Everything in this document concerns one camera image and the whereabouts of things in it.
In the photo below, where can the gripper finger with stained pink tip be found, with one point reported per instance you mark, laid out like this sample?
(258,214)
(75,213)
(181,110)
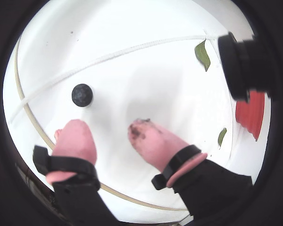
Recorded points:
(160,146)

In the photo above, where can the gripper finger with pink tip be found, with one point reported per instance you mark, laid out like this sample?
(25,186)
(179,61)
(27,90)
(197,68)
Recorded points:
(73,143)

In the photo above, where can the red collapsible silicone cup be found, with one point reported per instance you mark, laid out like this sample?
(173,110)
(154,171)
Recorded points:
(250,113)

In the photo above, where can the large dark blueberry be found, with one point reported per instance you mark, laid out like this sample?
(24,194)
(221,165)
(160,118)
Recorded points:
(82,95)

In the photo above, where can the white paper sheet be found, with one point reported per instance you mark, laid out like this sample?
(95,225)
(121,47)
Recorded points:
(167,94)

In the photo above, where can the small narrow green leaf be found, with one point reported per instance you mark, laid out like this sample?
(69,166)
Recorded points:
(222,136)

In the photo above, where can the large green leaf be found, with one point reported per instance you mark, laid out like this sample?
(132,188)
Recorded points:
(202,55)

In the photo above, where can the long white ridged rod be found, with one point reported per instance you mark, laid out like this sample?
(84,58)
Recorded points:
(132,48)

